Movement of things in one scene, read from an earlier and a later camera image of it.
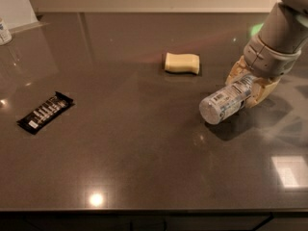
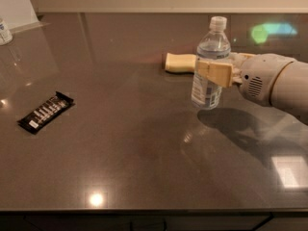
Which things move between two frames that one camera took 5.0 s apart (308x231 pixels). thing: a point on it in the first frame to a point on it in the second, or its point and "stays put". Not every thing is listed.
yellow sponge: x=182 y=63 stays put
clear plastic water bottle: x=226 y=101 to x=214 y=45
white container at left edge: x=6 y=36 stays put
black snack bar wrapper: x=46 y=112 stays put
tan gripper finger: x=262 y=89 to x=221 y=72
